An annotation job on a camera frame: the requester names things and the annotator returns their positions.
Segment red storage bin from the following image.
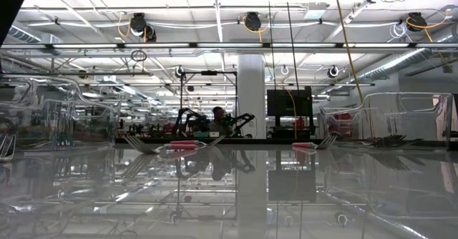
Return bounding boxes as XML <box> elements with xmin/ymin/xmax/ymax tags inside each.
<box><xmin>328</xmin><ymin>112</ymin><xmax>354</xmax><ymax>137</ymax></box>

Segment white building column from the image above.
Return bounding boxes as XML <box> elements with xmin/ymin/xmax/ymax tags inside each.
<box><xmin>237</xmin><ymin>54</ymin><xmax>267</xmax><ymax>140</ymax></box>

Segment orange cable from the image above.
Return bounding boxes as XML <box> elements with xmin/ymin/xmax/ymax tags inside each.
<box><xmin>285</xmin><ymin>87</ymin><xmax>298</xmax><ymax>140</ymax></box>

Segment clear plastic bin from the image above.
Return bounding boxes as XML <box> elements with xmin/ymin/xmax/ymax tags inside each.
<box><xmin>318</xmin><ymin>91</ymin><xmax>452</xmax><ymax>150</ymax></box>
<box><xmin>0</xmin><ymin>74</ymin><xmax>122</xmax><ymax>151</ymax></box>

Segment person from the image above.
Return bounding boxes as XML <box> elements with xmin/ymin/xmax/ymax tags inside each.
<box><xmin>209</xmin><ymin>105</ymin><xmax>235</xmax><ymax>138</ymax></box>

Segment long ceiling light strip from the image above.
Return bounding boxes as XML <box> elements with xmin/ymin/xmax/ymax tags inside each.
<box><xmin>0</xmin><ymin>42</ymin><xmax>458</xmax><ymax>50</ymax></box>

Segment silver ventilation duct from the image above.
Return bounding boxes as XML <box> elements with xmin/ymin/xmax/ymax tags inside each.
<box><xmin>0</xmin><ymin>19</ymin><xmax>64</xmax><ymax>57</ymax></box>
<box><xmin>357</xmin><ymin>26</ymin><xmax>458</xmax><ymax>84</ymax></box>

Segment black frame rig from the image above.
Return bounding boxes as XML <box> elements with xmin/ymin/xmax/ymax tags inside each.
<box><xmin>178</xmin><ymin>69</ymin><xmax>238</xmax><ymax>140</ymax></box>

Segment black ceiling cable reel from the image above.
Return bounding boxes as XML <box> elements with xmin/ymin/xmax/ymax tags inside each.
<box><xmin>241</xmin><ymin>11</ymin><xmax>268</xmax><ymax>42</ymax></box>
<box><xmin>128</xmin><ymin>12</ymin><xmax>157</xmax><ymax>43</ymax></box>
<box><xmin>404</xmin><ymin>11</ymin><xmax>452</xmax><ymax>32</ymax></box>

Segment black hanging cable with coil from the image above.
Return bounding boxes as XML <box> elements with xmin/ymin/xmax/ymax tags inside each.
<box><xmin>284</xmin><ymin>0</ymin><xmax>301</xmax><ymax>90</ymax></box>

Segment thin black hanging cable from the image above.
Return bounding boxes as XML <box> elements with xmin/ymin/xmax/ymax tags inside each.
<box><xmin>267</xmin><ymin>0</ymin><xmax>277</xmax><ymax>89</ymax></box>

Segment black monitor on stand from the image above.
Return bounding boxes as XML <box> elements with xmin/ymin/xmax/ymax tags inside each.
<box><xmin>265</xmin><ymin>86</ymin><xmax>315</xmax><ymax>140</ymax></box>

